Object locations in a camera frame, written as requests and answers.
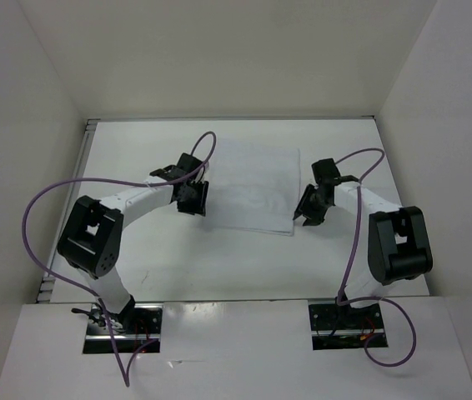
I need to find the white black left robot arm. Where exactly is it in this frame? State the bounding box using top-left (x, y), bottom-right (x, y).
top-left (58, 166), bottom-right (209, 333)

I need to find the white fabric skirt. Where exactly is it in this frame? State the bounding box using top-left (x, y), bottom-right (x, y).
top-left (204, 138), bottom-right (301, 236)

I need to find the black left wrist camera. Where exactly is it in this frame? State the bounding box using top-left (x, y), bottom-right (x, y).
top-left (176, 152), bottom-right (203, 176)

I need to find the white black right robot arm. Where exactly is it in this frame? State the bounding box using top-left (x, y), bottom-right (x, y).
top-left (294, 182), bottom-right (434, 328)

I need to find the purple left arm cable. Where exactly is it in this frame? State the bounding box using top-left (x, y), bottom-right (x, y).
top-left (22, 131), bottom-right (217, 388)

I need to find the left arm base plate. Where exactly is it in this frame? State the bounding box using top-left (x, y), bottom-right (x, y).
top-left (72, 303), bottom-right (163, 355)

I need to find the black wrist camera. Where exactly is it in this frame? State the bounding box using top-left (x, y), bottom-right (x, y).
top-left (176, 152), bottom-right (203, 176)
top-left (311, 158), bottom-right (340, 185)

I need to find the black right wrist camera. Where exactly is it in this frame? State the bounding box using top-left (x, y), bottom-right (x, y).
top-left (311, 158), bottom-right (340, 185)

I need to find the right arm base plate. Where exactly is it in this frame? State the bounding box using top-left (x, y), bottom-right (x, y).
top-left (308, 300), bottom-right (388, 351)

